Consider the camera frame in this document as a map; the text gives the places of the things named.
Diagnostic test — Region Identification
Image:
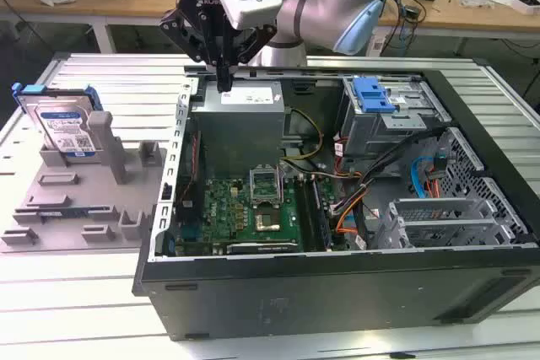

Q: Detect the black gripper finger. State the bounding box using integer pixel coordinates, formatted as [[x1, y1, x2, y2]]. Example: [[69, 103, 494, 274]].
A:
[[159, 8, 227, 92], [225, 24, 278, 92]]

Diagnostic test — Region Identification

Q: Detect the hard disk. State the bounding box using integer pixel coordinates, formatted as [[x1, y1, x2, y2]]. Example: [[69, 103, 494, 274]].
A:
[[11, 83, 105, 158]]

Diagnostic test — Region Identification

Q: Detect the metal disk bay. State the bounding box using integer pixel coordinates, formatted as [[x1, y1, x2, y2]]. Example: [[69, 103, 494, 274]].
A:
[[381, 197, 528, 250]]

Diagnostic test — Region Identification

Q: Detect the wooden workbench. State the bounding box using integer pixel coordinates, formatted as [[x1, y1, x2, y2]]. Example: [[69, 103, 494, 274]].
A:
[[0, 0, 540, 56]]

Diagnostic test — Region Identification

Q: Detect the grey power supply unit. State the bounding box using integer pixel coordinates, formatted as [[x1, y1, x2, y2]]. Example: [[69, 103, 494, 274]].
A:
[[192, 81, 292, 180]]

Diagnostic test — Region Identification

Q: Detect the blue plastic drive latch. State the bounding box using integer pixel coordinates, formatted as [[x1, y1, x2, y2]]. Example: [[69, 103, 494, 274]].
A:
[[353, 76, 398, 115]]

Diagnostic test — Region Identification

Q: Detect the metal socket cover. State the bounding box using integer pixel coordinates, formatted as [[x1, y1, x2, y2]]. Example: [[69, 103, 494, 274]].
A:
[[249, 164, 283, 209]]

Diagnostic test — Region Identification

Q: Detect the metal optical drive cage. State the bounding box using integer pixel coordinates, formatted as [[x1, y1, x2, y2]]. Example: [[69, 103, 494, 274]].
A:
[[339, 75, 452, 169]]

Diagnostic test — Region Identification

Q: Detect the green motherboard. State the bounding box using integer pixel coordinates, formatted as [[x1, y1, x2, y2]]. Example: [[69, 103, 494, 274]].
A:
[[176, 174, 351, 256]]

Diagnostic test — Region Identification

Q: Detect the black RAM slot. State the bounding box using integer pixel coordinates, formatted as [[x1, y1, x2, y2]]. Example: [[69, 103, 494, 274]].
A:
[[294, 178, 316, 251]]

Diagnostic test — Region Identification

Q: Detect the CPU socket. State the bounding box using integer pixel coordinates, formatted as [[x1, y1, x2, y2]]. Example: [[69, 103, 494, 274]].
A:
[[253, 207, 284, 234]]

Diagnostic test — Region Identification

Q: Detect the dark installed RAM stick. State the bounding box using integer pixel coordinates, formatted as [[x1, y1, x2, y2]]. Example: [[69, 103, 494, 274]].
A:
[[312, 178, 335, 251]]

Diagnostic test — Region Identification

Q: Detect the grey parts rack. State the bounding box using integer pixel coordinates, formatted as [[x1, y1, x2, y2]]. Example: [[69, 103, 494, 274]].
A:
[[0, 110, 170, 254]]

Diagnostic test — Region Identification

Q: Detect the black graphics card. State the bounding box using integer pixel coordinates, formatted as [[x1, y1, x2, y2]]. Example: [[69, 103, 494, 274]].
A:
[[226, 241, 299, 256]]

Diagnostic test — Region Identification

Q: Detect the RAM stick with blue label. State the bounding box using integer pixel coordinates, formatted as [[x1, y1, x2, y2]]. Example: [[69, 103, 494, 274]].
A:
[[38, 206, 111, 220]]

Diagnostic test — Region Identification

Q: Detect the black PC case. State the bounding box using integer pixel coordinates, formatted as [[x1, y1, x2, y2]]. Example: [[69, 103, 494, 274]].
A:
[[132, 65, 540, 342]]

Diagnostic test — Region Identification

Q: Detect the white open box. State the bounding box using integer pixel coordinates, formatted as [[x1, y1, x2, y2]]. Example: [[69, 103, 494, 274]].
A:
[[510, 0, 540, 16]]

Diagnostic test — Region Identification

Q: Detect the yellow black wire bundle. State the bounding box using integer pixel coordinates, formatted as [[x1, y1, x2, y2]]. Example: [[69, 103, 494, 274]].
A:
[[281, 106, 326, 164]]

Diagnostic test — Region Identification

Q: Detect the thick black cable bundle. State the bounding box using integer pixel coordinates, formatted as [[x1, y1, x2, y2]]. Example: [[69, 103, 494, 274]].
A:
[[358, 126, 451, 192]]

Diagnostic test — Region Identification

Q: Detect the multicolour wire bundle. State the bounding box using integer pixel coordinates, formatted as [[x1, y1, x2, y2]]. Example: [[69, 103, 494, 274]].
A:
[[331, 172, 381, 220]]

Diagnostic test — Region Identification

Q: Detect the orange flat cable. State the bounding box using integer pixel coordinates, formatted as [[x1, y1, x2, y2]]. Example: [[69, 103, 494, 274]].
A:
[[335, 207, 365, 237]]

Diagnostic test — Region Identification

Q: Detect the blue wire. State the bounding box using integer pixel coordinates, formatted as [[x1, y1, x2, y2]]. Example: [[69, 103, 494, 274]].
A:
[[410, 156, 442, 200]]

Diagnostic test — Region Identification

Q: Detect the orange power wire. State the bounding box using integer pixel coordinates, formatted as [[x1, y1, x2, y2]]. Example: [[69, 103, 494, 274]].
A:
[[424, 168, 444, 200]]

